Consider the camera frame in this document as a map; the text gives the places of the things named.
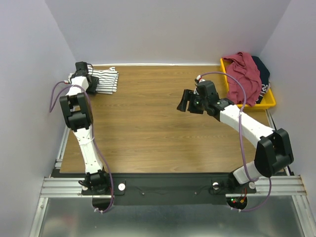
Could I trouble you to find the black white striped tank top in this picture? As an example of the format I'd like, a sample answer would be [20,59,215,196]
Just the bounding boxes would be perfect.
[88,65,119,95]

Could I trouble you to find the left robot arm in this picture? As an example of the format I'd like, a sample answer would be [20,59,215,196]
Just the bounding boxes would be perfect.
[59,61,110,195]

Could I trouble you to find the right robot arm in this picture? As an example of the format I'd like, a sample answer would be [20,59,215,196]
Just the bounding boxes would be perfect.
[177,80,294,193]

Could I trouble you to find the maroon red tank top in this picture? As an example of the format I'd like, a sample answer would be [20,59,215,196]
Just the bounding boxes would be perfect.
[223,52,262,107]

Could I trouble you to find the dark navy tank top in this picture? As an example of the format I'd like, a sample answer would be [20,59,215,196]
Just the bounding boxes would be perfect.
[252,56,271,104]

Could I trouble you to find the yellow plastic bin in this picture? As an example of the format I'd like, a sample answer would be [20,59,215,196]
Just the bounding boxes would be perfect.
[220,58,276,111]

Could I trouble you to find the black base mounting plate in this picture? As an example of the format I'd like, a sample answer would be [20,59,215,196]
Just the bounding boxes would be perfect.
[50,172,257,206]

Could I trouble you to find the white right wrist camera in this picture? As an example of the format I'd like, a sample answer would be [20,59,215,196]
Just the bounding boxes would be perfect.
[194,75,204,95]

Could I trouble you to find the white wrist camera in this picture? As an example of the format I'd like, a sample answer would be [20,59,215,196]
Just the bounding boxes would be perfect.
[194,75,204,95]
[64,73,75,85]

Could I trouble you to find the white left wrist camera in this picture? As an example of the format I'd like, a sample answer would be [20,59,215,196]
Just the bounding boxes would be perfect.
[64,73,75,85]

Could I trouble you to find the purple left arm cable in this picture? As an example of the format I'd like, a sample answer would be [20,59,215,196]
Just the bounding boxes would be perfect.
[49,80,115,214]

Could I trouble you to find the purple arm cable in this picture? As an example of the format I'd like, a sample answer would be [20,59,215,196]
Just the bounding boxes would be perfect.
[49,80,115,214]
[196,71,272,213]

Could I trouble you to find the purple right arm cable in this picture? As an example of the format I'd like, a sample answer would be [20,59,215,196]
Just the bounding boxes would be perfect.
[196,71,272,213]

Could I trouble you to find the left aluminium side rail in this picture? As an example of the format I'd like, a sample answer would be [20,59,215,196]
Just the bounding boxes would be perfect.
[54,127,70,169]

